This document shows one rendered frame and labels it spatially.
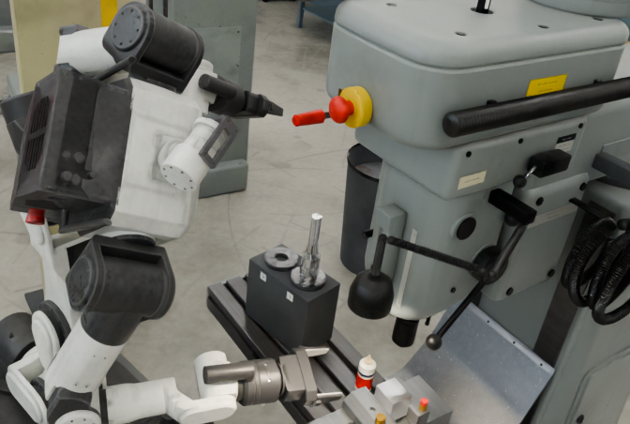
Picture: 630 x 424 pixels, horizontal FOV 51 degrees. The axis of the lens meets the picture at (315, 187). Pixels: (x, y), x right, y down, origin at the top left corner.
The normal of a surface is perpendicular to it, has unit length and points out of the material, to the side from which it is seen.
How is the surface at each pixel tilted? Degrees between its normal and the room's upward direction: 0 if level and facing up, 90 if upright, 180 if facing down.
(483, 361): 63
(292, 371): 20
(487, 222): 90
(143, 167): 57
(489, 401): 46
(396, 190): 90
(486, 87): 90
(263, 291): 90
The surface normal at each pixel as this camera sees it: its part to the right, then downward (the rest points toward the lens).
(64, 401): 0.32, 0.55
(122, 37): -0.52, -0.14
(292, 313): -0.70, 0.29
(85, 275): -0.71, -0.22
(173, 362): 0.11, -0.86
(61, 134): 0.72, -0.11
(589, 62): 0.57, 0.47
